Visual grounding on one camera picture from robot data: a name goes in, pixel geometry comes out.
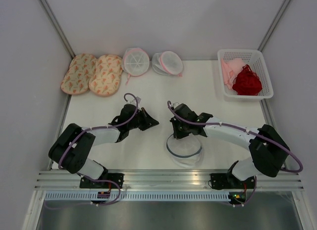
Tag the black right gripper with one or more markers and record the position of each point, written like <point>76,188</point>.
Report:
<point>177,134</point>

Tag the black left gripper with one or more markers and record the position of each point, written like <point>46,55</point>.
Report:
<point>149,121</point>

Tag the white mesh bag blue zipper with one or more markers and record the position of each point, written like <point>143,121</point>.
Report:
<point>186,152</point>

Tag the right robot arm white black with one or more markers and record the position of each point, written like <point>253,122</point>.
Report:
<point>267,149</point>

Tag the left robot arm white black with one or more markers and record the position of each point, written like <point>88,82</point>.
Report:
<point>70,151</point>

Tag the floral laundry bag inner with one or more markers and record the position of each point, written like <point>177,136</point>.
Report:
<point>107,78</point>

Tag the floral laundry bag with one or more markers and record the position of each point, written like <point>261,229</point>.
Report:
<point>80,71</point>
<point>107,78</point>

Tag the round mesh bag pink zipper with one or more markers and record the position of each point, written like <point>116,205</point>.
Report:
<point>167,63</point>

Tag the white mesh bag pink trim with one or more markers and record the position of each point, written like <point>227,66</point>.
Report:
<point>135,62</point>

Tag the light pink bra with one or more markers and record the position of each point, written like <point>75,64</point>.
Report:
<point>230,70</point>

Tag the red lace bra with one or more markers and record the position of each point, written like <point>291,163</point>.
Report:
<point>247,83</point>

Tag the floral laundry bag far left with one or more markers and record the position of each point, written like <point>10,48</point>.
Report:
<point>80,71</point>

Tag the white plastic basket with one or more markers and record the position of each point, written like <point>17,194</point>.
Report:
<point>255,60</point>

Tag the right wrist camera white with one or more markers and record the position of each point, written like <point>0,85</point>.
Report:
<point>175,105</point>

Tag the aluminium front rail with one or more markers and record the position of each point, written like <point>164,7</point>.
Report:
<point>165,180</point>

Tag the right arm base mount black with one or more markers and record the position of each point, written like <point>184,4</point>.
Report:
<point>220,181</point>

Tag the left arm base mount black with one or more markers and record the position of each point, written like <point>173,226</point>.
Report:
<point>109,180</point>

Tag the white slotted cable duct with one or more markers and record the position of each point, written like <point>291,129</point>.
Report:
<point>138,196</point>

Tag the left aluminium frame post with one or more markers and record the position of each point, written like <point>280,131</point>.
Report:
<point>56,26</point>

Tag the aluminium frame post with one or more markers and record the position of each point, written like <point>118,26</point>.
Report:
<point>278,17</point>
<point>56,26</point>

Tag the right aluminium frame post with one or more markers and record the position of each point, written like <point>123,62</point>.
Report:
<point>278,17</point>

